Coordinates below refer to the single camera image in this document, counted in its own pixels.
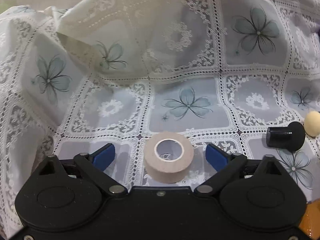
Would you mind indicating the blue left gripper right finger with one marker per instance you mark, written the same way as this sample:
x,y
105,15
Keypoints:
x,y
227,167

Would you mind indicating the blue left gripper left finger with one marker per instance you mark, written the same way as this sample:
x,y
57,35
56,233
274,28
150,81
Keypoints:
x,y
92,167

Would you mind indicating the black mushroom-shaped brush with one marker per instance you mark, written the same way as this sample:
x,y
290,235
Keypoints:
x,y
290,138

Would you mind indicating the white lace floral cloth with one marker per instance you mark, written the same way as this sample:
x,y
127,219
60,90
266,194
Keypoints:
x,y
76,74

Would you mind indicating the beige tape roll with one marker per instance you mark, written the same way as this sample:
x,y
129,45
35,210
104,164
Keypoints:
x,y
167,157

